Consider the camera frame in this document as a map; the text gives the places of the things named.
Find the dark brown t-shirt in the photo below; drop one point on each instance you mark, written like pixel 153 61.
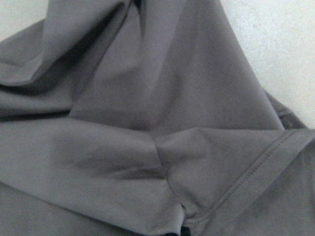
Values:
pixel 61 176

